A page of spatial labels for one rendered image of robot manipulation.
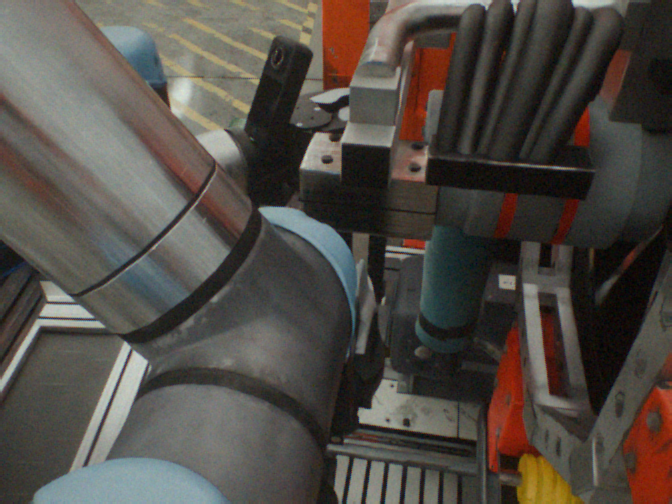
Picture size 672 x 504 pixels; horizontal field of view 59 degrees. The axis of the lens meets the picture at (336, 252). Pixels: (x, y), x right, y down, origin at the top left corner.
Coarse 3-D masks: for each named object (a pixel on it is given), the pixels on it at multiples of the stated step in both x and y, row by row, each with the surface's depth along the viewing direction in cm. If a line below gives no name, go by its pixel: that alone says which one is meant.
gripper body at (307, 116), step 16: (304, 112) 67; (320, 112) 67; (240, 128) 63; (288, 128) 65; (304, 128) 64; (240, 144) 62; (256, 144) 65; (288, 144) 66; (304, 144) 66; (256, 160) 62; (272, 160) 66; (288, 160) 68; (256, 176) 63; (272, 176) 67; (288, 176) 68; (256, 192) 67
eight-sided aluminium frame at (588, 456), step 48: (528, 288) 77; (528, 336) 71; (576, 336) 71; (528, 384) 67; (576, 384) 65; (624, 384) 38; (528, 432) 63; (576, 432) 49; (624, 432) 37; (576, 480) 44; (624, 480) 40
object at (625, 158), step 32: (576, 128) 49; (608, 128) 49; (640, 128) 49; (608, 160) 49; (640, 160) 48; (448, 192) 52; (480, 192) 51; (608, 192) 49; (640, 192) 50; (448, 224) 56; (480, 224) 54; (512, 224) 53; (544, 224) 52; (576, 224) 51; (608, 224) 51; (640, 224) 51
